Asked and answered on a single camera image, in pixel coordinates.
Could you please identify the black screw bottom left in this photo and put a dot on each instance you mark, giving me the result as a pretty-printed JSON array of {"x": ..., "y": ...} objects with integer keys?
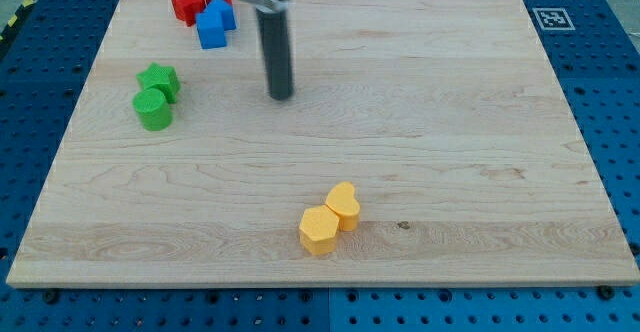
[{"x": 51, "y": 296}]

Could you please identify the black screw bottom right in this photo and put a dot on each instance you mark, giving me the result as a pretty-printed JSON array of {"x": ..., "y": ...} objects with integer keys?
[{"x": 605, "y": 292}]

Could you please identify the yellow hexagon block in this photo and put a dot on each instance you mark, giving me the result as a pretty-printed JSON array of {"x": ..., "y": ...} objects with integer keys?
[{"x": 318, "y": 230}]

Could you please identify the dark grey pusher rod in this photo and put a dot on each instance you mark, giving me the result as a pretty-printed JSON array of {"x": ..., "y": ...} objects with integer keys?
[{"x": 275, "y": 42}]

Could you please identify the red star block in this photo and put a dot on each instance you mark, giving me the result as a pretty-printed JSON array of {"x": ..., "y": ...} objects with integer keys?
[{"x": 186, "y": 10}]

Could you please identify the green star block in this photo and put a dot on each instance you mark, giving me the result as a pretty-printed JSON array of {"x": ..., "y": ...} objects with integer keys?
[{"x": 160, "y": 77}]

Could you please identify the black screw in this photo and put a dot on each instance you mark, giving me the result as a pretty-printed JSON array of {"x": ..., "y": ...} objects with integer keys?
[
  {"x": 51, "y": 296},
  {"x": 605, "y": 292}
]

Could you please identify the yellow heart block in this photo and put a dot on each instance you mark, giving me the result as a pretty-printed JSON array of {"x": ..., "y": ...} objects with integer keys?
[{"x": 342, "y": 201}]

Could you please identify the white fiducial marker tag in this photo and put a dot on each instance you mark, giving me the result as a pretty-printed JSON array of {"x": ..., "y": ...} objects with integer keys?
[{"x": 553, "y": 19}]

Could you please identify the blue pentagon block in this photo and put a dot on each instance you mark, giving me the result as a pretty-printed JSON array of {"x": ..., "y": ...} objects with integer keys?
[{"x": 225, "y": 11}]

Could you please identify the blue cube block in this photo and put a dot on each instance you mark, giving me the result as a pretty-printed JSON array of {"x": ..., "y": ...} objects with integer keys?
[{"x": 210, "y": 28}]

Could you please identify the wooden board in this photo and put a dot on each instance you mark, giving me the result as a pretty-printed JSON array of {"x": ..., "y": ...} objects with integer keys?
[{"x": 446, "y": 116}]

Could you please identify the green cylinder block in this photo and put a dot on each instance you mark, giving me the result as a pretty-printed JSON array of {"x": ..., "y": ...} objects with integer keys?
[{"x": 152, "y": 109}]

